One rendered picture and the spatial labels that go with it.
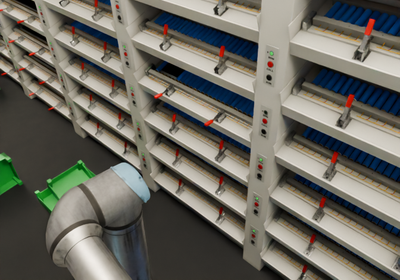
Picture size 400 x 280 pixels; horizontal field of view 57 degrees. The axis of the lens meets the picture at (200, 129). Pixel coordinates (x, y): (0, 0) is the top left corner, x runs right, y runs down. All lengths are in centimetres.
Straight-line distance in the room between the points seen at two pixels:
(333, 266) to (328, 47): 82
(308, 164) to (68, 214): 73
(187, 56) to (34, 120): 170
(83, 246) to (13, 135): 200
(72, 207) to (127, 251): 24
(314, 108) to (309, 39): 20
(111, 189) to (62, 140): 171
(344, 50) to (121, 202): 64
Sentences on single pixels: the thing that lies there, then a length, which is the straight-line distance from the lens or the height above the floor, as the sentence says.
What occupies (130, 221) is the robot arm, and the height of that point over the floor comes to 81.
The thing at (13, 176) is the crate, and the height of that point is 2.
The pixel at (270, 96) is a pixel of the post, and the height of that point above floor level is 92.
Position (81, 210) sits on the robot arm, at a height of 92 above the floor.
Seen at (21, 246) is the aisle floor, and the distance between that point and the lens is 207.
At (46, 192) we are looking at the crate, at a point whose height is 3.
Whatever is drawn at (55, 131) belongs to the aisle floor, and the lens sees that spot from 267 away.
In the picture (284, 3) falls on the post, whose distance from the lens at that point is 100.
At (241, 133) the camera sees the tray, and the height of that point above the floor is 71.
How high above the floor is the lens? 154
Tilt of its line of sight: 39 degrees down
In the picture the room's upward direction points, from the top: 2 degrees counter-clockwise
